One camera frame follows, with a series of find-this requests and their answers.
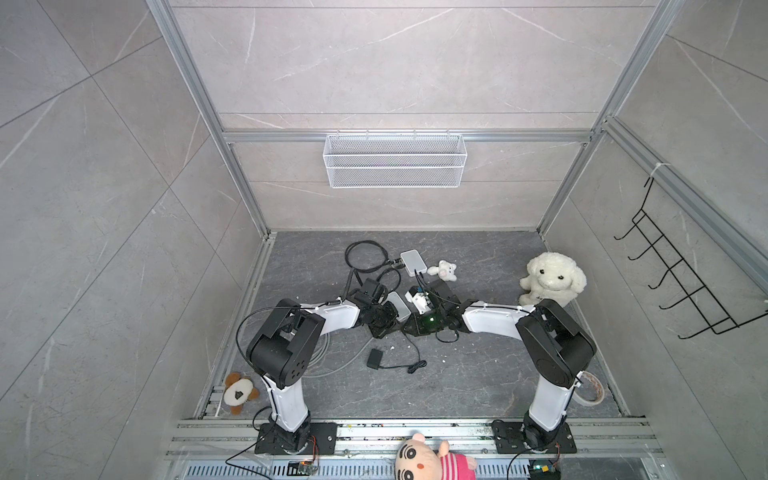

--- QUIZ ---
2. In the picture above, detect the large black cable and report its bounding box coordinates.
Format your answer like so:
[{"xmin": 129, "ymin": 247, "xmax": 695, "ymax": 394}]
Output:
[{"xmin": 344, "ymin": 239, "xmax": 404, "ymax": 275}]

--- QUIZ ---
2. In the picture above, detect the grey cable bundle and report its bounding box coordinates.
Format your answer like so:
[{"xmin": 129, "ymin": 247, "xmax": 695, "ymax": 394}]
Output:
[{"xmin": 305, "ymin": 329, "xmax": 385, "ymax": 380}]

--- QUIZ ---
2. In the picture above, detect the white network switch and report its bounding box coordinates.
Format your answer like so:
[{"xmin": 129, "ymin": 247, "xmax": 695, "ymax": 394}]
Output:
[
  {"xmin": 387, "ymin": 291, "xmax": 412, "ymax": 323},
  {"xmin": 400, "ymin": 249, "xmax": 428, "ymax": 277}
]

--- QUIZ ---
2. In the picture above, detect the black power adapter with plug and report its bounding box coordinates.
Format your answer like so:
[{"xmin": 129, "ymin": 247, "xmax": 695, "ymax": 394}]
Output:
[{"xmin": 417, "ymin": 274, "xmax": 461, "ymax": 343}]

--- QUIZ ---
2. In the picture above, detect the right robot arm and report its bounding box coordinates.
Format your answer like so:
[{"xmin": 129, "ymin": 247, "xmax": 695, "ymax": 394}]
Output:
[{"xmin": 403, "ymin": 299, "xmax": 596, "ymax": 452}]

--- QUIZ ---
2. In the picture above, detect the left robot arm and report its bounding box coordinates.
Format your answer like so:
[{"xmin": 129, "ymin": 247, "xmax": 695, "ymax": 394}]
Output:
[{"xmin": 238, "ymin": 279, "xmax": 411, "ymax": 453}]

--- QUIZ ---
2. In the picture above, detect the small white plush toy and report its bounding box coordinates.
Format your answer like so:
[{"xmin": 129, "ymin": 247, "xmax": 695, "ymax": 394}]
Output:
[{"xmin": 427, "ymin": 260, "xmax": 457, "ymax": 282}]

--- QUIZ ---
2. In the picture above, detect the large white plush dog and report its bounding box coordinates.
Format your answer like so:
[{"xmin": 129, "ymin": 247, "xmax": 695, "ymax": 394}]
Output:
[{"xmin": 518, "ymin": 252, "xmax": 587, "ymax": 307}]

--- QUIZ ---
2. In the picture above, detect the pink striped cartoon doll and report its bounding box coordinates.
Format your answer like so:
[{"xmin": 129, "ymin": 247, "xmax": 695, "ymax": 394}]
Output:
[{"xmin": 394, "ymin": 433, "xmax": 478, "ymax": 480}]

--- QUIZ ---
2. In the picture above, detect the brown white plush toy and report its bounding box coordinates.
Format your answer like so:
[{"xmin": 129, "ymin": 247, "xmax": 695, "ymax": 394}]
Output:
[{"xmin": 223, "ymin": 372, "xmax": 260, "ymax": 415}]

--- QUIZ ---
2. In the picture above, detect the roll of tape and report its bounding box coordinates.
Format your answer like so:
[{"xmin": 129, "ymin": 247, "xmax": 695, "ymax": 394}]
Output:
[{"xmin": 573, "ymin": 371, "xmax": 606, "ymax": 407}]

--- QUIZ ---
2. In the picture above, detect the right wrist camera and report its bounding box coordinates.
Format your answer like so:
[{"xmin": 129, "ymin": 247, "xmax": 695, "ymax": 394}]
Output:
[{"xmin": 405, "ymin": 286, "xmax": 433, "ymax": 315}]

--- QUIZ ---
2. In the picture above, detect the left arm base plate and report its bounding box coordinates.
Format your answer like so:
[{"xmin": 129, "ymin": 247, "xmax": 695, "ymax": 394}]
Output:
[{"xmin": 254, "ymin": 422, "xmax": 338, "ymax": 455}]

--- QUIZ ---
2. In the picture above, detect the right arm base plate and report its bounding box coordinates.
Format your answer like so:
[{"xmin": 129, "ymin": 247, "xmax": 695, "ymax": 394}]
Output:
[{"xmin": 491, "ymin": 417, "xmax": 577, "ymax": 454}]

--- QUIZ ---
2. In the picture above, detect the white wire mesh basket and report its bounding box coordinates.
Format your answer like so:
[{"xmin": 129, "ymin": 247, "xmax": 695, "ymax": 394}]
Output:
[{"xmin": 323, "ymin": 133, "xmax": 468, "ymax": 189}]

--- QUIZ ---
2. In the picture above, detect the black wire hook rack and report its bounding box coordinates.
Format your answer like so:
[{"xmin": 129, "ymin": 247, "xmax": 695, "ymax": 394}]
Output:
[{"xmin": 613, "ymin": 178, "xmax": 767, "ymax": 340}]

